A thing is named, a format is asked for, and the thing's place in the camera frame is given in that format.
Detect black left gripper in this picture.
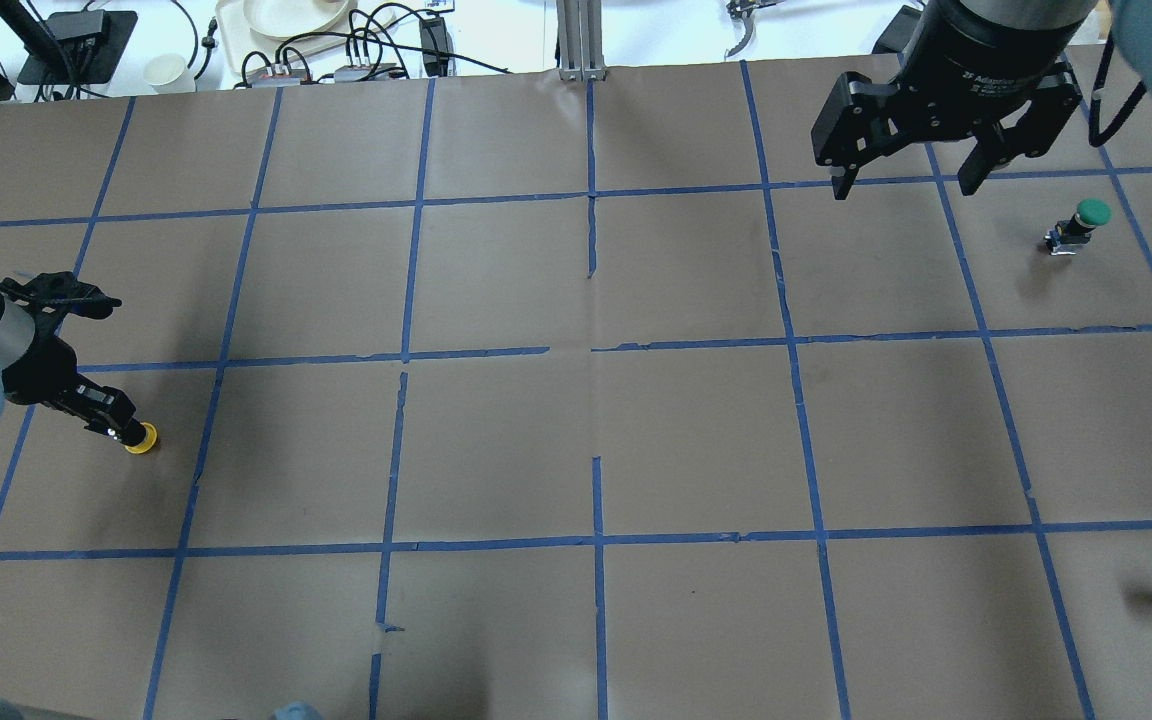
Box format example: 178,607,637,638
1,272,141,447

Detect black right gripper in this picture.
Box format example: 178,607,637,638
812,1,1084,200

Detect yellow push button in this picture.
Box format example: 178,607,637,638
124,420,159,455

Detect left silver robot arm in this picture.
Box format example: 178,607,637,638
0,272,159,454

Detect green push button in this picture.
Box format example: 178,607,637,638
1044,199,1114,258

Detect black monitor stand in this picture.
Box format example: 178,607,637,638
0,1,141,88

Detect white paper cup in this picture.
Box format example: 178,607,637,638
142,53,196,94

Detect beige tray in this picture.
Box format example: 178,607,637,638
214,1,364,73

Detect beige plate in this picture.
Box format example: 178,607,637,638
238,0,351,40

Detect black power adapter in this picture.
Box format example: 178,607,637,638
419,14,452,77

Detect aluminium frame post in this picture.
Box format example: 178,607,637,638
556,0,607,82

